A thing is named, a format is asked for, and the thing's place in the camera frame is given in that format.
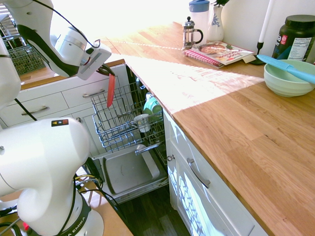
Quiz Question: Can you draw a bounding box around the red gingham spiral cookbook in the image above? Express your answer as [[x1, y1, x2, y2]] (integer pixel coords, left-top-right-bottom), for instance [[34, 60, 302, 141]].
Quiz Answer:
[[183, 48, 225, 69]]

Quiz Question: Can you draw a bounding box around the white drawer cabinet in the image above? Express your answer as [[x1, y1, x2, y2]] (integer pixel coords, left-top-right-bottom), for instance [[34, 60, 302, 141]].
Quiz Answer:
[[0, 59, 129, 158]]

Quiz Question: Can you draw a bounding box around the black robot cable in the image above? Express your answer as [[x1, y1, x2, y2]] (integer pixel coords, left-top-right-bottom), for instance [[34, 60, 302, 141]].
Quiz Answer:
[[31, 0, 101, 49]]

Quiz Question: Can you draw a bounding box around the food magazine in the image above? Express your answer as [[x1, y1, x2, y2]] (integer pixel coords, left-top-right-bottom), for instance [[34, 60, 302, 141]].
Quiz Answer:
[[191, 40, 255, 66]]

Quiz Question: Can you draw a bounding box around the grey wire dishwasher rack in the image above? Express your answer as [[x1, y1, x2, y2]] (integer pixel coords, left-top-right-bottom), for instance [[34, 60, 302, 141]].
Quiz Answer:
[[90, 82, 165, 153]]

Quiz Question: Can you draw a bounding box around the white candle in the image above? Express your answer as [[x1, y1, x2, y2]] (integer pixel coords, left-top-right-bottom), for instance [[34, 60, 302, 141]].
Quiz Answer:
[[258, 0, 275, 43]]

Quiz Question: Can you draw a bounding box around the base cable bundle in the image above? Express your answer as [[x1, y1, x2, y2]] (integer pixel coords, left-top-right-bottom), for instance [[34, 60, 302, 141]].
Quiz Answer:
[[73, 156, 129, 223]]

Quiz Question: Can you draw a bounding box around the white vase blue print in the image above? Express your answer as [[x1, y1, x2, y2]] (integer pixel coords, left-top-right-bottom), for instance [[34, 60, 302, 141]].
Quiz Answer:
[[207, 5, 225, 42]]

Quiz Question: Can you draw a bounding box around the blue knife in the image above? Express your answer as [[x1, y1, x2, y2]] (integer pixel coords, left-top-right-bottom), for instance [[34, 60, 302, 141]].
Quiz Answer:
[[256, 54, 315, 85]]

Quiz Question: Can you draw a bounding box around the metal rack slide rail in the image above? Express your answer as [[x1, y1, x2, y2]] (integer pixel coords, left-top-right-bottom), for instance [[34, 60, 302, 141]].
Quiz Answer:
[[134, 143, 163, 156]]

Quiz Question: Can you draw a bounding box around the glass French press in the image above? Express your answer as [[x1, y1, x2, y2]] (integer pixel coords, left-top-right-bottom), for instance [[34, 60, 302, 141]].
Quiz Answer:
[[182, 16, 204, 51]]

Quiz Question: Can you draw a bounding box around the grey dishwasher door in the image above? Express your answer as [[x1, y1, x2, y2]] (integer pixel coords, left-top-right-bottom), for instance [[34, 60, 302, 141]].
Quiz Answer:
[[92, 145, 170, 205]]

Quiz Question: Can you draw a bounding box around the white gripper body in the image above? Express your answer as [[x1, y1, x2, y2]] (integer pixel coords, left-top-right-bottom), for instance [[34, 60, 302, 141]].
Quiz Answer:
[[76, 41, 113, 81]]

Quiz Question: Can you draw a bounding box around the silver bar cabinet handle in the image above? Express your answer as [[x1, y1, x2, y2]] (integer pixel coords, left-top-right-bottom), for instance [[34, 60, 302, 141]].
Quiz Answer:
[[21, 105, 49, 117], [187, 158, 211, 189], [82, 88, 105, 98]]

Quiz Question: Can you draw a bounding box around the black protein powder jar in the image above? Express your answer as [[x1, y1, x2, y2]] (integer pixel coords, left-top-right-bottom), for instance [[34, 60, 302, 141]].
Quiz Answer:
[[271, 14, 315, 65]]

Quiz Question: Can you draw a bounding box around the white pitcher blue lid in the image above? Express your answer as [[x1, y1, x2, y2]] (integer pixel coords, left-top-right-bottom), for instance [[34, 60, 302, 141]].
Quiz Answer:
[[189, 0, 211, 45]]

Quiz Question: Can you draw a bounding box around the teal cup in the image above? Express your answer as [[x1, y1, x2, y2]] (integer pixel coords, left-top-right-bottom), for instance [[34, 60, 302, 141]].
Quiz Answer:
[[143, 96, 161, 121]]

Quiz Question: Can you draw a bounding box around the white door cabinet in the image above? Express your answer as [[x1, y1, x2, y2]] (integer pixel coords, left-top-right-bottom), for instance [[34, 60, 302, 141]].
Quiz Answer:
[[162, 110, 269, 236]]

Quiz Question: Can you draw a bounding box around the wire mesh basket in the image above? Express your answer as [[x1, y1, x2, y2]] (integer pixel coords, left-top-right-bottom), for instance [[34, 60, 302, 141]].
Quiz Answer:
[[6, 45, 47, 76]]

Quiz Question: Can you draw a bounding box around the white mug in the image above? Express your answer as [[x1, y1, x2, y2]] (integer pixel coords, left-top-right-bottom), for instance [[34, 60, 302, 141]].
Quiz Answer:
[[133, 114, 151, 133]]

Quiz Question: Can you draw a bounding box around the black candle holder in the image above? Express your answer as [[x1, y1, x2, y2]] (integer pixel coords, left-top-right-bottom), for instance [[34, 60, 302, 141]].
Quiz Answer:
[[249, 41, 266, 65]]

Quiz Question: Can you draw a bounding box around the red plate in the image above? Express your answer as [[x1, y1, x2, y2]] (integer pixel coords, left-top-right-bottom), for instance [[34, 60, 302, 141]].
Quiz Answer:
[[106, 73, 116, 108]]

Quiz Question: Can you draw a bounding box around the light green bowl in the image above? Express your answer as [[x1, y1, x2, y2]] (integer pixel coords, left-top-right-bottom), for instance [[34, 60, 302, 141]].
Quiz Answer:
[[263, 59, 315, 98]]

